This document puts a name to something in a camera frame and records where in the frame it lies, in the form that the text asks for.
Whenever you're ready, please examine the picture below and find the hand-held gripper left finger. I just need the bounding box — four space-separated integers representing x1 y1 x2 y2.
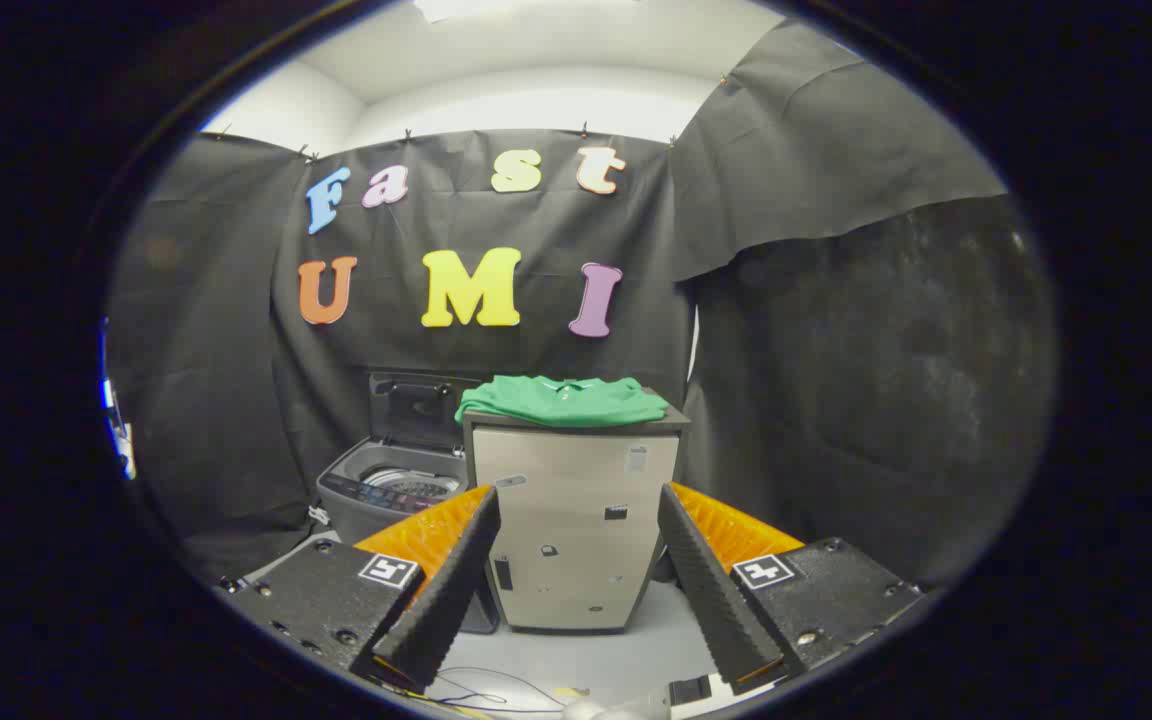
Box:
221 485 503 694

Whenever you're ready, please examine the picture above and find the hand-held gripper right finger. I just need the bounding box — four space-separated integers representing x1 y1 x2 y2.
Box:
657 482 928 697

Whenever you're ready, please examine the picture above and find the grey top-load washing machine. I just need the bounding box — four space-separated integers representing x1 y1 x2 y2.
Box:
316 437 503 636

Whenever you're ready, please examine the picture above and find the dark washing machine lid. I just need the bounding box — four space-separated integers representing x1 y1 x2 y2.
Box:
369 372 468 451

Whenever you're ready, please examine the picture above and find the green polo shirt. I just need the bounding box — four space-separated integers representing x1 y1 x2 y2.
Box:
454 375 673 429

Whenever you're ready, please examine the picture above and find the beige cabinet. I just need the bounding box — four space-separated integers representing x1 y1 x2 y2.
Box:
462 405 693 634

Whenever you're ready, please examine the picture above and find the black backdrop cloth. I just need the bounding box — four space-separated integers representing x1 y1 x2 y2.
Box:
106 20 1057 591

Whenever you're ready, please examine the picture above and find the white and blue object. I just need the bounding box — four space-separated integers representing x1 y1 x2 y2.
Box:
100 318 138 481

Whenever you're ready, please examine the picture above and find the thin black cable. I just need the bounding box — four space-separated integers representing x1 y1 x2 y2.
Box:
424 664 577 714

